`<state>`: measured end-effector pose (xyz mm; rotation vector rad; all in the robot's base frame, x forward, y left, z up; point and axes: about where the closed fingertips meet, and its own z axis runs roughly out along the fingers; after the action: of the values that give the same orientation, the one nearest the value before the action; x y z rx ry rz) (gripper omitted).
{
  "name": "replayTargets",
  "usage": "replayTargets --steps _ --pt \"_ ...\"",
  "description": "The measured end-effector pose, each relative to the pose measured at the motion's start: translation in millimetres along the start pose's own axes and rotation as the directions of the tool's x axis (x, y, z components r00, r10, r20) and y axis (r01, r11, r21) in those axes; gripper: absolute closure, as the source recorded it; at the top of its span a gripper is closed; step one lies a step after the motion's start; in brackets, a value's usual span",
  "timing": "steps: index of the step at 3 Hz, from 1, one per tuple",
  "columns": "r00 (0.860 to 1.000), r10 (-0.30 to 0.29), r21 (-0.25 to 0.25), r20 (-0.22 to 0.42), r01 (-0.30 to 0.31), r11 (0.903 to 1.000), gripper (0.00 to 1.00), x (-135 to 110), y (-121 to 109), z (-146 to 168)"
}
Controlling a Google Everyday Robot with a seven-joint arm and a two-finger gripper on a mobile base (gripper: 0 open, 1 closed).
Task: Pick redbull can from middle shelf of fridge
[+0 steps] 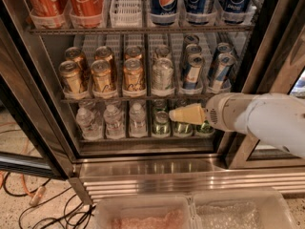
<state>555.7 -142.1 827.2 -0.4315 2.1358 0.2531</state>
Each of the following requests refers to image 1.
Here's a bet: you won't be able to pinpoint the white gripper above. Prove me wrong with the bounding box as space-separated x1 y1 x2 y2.
169 93 256 133

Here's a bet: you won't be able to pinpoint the redbull can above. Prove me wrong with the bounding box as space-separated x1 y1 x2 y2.
208 53 235 92
213 42 234 61
183 54 205 90
181 44 202 68
183 34 199 47

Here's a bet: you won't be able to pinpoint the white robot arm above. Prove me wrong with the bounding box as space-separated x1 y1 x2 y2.
169 93 305 158

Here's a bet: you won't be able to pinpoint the front green can right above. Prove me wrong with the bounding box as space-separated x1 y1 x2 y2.
196 121 214 134

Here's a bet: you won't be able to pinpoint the front green can middle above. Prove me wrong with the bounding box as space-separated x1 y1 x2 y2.
174 122 193 135

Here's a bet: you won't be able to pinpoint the front green can left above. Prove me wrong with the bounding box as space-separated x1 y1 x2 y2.
152 111 170 137

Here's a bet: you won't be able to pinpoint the back green can left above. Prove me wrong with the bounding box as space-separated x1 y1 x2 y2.
152 99 168 115

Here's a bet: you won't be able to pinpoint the front silver can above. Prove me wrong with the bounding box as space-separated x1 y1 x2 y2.
152 58 174 91

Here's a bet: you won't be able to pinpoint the silver can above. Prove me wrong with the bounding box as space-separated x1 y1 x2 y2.
152 45 172 61
152 58 174 91

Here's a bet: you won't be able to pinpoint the back silver can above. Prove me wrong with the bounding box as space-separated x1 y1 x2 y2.
152 45 172 61

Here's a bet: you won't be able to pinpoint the gold can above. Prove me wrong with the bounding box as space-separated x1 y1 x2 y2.
124 46 143 60
59 60 86 94
94 46 117 76
65 47 90 80
91 59 115 93
123 58 145 92

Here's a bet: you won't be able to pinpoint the right fridge glass door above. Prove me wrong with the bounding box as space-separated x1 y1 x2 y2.
226 0 305 169

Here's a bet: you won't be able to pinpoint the empty white shelf tray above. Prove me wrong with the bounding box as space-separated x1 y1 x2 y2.
110 0 142 28

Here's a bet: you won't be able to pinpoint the front gold can leftmost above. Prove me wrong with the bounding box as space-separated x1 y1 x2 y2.
59 60 86 94

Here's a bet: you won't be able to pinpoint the back gold can leftmost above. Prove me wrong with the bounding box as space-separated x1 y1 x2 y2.
65 47 90 80

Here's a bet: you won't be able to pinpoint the right coca-cola can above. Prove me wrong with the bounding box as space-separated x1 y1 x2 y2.
65 0 106 19

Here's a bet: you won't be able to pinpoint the open fridge glass door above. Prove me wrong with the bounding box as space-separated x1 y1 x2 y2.
0 0 74 179

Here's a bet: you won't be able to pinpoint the right water bottle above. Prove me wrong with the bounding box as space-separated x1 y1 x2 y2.
130 102 147 137

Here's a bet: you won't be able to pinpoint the water bottle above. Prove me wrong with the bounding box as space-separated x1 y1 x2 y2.
130 102 147 137
76 108 102 141
103 104 125 139

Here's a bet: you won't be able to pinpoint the middle water bottle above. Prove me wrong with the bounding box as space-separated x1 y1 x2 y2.
103 104 125 139

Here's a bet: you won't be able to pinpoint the right clear plastic bin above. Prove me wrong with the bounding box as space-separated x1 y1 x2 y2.
191 189 297 229

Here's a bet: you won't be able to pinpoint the clear plastic bin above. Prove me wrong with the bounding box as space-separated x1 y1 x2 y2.
95 195 193 229
191 189 297 229

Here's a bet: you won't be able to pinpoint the left water bottle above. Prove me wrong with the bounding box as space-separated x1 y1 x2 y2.
76 108 102 141

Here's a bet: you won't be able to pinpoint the left clear plastic bin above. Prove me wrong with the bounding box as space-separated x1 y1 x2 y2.
95 195 193 229

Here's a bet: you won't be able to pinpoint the middle wire shelf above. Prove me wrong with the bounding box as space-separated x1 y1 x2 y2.
61 94 217 103

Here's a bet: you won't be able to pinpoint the wire shelf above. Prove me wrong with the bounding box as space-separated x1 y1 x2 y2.
29 25 254 35
61 94 217 103

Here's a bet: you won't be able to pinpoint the top wire shelf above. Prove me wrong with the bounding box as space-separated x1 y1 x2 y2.
29 25 254 35

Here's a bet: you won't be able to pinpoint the black floor cables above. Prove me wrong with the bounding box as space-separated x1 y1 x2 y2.
2 172 97 229

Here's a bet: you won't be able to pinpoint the orange extension cord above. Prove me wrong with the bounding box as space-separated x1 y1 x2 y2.
0 121 47 207

